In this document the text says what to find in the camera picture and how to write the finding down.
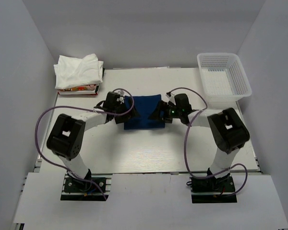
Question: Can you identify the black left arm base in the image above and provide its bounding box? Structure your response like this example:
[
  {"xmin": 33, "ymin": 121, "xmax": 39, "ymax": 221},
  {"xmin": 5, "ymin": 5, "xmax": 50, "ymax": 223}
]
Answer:
[{"xmin": 60, "ymin": 173, "xmax": 112, "ymax": 201}]

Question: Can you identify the red patterned folded t-shirt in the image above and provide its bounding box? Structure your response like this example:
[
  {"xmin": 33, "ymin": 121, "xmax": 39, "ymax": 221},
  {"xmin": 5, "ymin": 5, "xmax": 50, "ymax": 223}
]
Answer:
[{"xmin": 57, "ymin": 84, "xmax": 100, "ymax": 95}]

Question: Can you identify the white foreground cover board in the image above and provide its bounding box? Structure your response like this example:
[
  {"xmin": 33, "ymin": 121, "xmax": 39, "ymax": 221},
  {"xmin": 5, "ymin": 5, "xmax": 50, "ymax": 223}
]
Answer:
[{"xmin": 14, "ymin": 173, "xmax": 288, "ymax": 230}]

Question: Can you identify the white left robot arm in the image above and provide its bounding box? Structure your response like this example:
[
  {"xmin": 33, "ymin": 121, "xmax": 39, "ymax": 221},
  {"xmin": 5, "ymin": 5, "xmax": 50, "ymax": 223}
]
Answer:
[{"xmin": 47, "ymin": 90, "xmax": 140, "ymax": 191}]

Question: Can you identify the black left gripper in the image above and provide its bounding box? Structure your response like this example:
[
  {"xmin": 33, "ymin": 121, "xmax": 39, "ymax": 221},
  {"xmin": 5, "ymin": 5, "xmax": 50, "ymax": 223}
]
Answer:
[{"xmin": 113, "ymin": 98, "xmax": 140, "ymax": 124}]

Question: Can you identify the white folded t-shirt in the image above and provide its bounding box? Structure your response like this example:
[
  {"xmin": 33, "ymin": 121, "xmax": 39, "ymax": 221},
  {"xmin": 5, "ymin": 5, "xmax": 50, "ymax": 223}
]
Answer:
[{"xmin": 54, "ymin": 54, "xmax": 104, "ymax": 90}]

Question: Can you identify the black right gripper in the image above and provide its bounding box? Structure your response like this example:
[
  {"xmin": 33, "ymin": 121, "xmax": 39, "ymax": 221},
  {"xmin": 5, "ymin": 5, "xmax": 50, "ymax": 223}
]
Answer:
[{"xmin": 148, "ymin": 101, "xmax": 182, "ymax": 124}]

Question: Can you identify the blue t-shirt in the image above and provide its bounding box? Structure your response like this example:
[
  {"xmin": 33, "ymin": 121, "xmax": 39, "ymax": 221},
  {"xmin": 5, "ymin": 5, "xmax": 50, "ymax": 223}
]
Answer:
[{"xmin": 124, "ymin": 94, "xmax": 165, "ymax": 130}]

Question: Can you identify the white plastic basket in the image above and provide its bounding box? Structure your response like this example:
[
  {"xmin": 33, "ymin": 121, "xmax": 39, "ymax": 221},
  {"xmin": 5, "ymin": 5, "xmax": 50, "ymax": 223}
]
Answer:
[{"xmin": 197, "ymin": 53, "xmax": 252, "ymax": 103}]

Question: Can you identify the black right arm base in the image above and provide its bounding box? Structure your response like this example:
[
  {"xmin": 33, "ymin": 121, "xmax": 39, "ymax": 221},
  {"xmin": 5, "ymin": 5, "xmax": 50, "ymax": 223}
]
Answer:
[{"xmin": 186, "ymin": 176, "xmax": 237, "ymax": 204}]

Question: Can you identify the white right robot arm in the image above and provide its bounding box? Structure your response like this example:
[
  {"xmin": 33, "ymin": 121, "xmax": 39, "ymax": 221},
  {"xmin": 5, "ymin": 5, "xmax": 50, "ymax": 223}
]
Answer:
[{"xmin": 148, "ymin": 92, "xmax": 250, "ymax": 191}]

